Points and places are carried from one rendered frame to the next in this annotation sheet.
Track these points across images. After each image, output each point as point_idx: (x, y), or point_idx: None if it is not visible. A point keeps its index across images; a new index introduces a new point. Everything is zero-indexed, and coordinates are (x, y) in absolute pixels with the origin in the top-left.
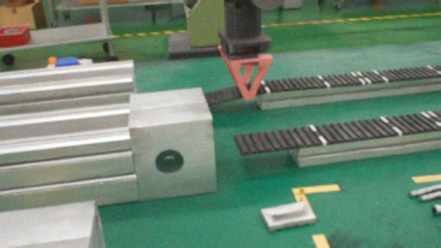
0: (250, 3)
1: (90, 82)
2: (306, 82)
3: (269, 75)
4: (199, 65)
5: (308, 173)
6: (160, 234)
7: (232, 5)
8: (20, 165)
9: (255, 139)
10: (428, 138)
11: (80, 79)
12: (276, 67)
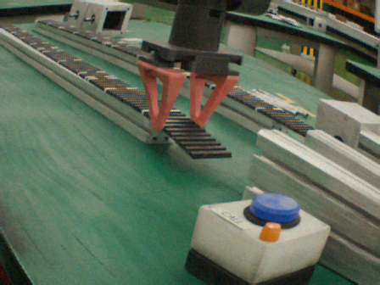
0: (254, 12)
1: (351, 148)
2: (133, 94)
3: (41, 130)
4: (5, 170)
5: (291, 137)
6: None
7: (224, 15)
8: None
9: (303, 128)
10: None
11: (353, 154)
12: (13, 124)
